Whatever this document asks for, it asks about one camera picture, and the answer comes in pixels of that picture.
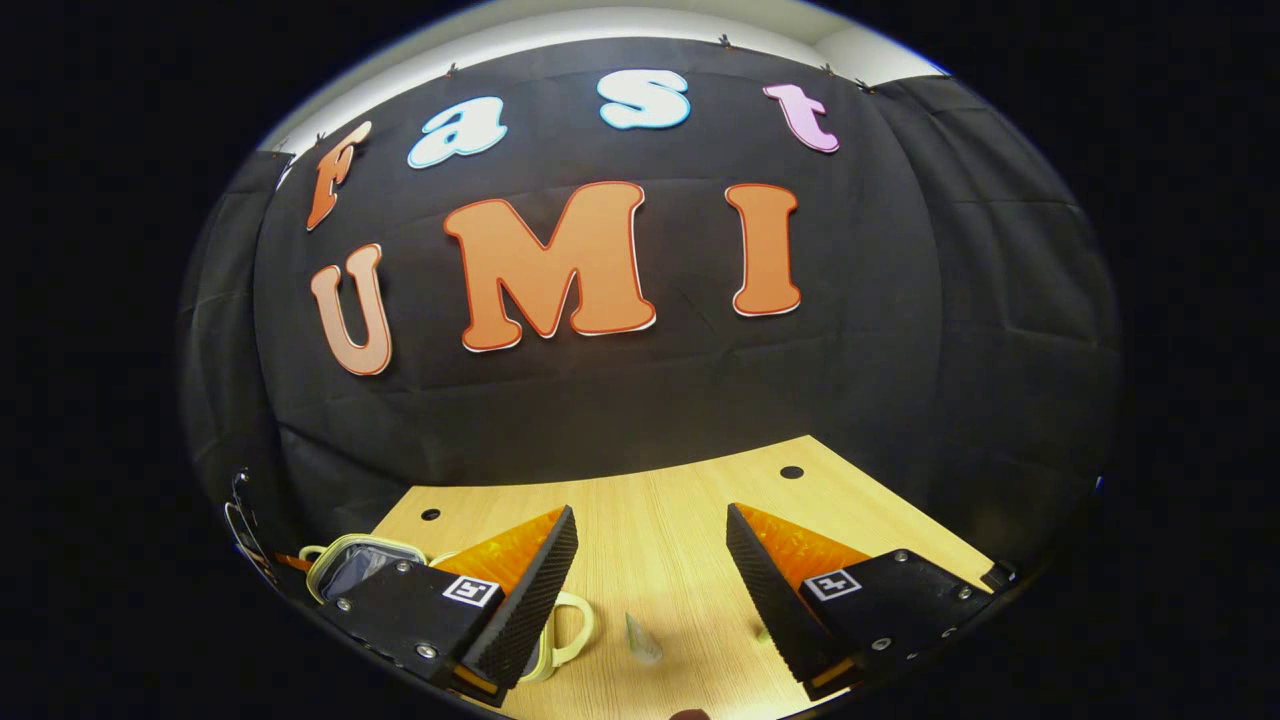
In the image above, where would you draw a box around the green tube with white cap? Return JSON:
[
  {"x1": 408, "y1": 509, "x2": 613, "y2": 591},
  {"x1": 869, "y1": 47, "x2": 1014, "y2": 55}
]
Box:
[{"x1": 625, "y1": 612, "x2": 665, "y2": 667}]

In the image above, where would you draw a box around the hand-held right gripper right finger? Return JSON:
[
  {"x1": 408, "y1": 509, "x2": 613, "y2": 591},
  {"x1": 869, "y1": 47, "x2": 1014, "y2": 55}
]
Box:
[{"x1": 726, "y1": 503, "x2": 1016, "y2": 701}]

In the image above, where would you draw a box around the pale yellow suitcase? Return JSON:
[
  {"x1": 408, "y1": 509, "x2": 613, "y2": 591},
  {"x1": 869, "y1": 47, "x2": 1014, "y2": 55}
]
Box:
[{"x1": 298, "y1": 533, "x2": 596, "y2": 684}]

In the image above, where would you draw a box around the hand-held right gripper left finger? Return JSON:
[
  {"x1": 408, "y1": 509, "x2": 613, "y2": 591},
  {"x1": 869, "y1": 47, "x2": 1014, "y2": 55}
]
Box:
[{"x1": 320, "y1": 505, "x2": 579, "y2": 709}]

